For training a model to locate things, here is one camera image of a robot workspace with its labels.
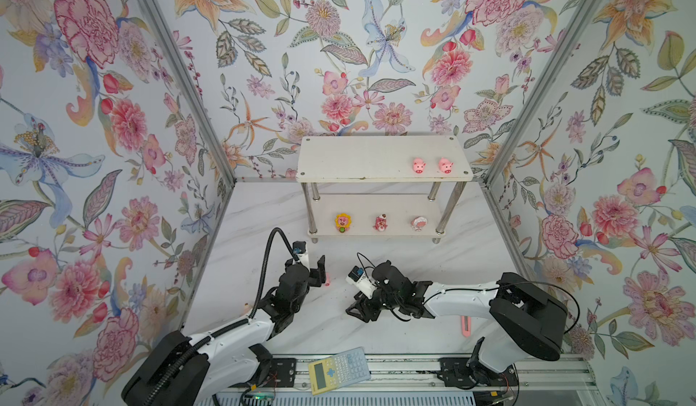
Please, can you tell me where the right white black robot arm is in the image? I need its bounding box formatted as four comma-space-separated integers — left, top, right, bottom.
346, 261, 568, 389

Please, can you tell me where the pink white round figurine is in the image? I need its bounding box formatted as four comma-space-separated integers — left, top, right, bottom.
411, 216, 428, 231

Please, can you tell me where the white two-tier shelf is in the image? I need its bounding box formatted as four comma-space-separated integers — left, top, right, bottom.
297, 135, 474, 244

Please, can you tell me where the dark pink strawberry bear toy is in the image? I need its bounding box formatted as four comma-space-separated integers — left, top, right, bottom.
373, 214, 388, 232

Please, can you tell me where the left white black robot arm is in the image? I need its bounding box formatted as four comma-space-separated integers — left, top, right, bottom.
121, 257, 326, 405

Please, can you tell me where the pink bear with yellow flower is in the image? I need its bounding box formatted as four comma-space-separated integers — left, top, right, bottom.
335, 213, 352, 234

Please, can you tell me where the black corrugated cable conduit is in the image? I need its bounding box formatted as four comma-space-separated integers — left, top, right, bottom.
140, 227, 297, 406

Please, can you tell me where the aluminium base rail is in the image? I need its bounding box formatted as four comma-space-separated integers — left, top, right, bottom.
251, 353, 599, 395

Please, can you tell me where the yellow blue calculator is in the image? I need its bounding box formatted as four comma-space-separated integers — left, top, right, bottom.
308, 347, 372, 395

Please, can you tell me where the pink utility knife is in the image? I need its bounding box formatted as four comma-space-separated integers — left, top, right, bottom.
460, 316, 471, 338

